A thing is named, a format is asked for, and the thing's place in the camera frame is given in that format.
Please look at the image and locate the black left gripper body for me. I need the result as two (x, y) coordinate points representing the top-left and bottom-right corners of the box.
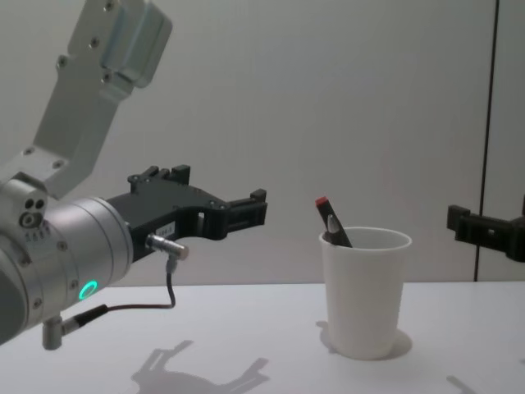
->
(105, 182), (229, 264)

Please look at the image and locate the black pen with red cap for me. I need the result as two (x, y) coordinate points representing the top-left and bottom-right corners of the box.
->
(314, 196), (354, 249)

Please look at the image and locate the black pen with silver tip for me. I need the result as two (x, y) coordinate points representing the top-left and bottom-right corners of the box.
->
(323, 213), (344, 246)

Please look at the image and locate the white table cloth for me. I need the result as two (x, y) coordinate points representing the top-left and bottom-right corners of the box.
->
(0, 281), (525, 394)

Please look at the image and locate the white paper cup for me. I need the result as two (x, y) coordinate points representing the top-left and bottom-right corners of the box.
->
(318, 226), (413, 362)

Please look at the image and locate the thin dark gripper cable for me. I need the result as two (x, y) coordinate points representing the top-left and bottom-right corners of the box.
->
(61, 232), (190, 326)

